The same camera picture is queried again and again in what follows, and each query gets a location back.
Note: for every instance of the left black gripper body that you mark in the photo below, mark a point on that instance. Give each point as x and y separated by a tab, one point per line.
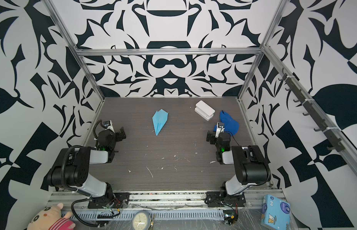
116	137

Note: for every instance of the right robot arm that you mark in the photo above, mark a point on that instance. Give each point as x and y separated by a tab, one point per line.
251	168

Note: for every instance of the black wall hook rack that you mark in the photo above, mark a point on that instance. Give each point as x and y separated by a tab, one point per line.
314	111

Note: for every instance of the small black electronics module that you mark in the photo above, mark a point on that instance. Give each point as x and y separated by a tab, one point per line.
230	217

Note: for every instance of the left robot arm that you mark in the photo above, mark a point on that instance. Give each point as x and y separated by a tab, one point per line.
71	168

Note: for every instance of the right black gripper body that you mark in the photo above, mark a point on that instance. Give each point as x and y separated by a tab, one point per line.
215	141

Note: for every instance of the blue tissue pack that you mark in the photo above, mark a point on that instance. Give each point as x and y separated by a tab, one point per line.
275	213

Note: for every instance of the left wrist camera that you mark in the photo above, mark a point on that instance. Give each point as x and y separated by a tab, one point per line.
108	125

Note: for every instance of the round analog clock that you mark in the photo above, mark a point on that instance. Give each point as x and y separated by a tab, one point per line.
141	221

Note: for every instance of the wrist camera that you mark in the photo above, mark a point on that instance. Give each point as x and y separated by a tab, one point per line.
220	127
108	125

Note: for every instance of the blue cloth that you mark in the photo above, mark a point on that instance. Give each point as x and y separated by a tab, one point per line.
230	125

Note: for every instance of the light blue paper sheet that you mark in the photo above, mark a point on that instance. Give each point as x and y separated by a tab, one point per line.
159	119

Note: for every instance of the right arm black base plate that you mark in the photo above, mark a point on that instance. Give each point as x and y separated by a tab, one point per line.
215	200

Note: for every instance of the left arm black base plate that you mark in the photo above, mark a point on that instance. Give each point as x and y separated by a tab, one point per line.
115	201

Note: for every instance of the pink plush toy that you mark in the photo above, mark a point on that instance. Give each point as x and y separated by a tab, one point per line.
50	218

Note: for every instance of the white slotted cable duct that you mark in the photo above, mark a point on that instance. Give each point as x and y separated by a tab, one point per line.
157	214

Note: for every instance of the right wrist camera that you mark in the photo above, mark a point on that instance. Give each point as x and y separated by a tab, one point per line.
220	127

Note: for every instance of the white rectangular box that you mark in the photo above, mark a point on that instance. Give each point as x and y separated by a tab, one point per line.
204	110

